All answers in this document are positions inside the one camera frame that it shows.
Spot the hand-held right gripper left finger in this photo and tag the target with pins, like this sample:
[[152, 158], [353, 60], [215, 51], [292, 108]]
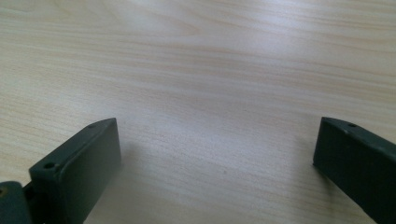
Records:
[[77, 168]]

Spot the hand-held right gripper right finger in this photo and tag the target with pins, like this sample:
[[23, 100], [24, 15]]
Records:
[[358, 165]]

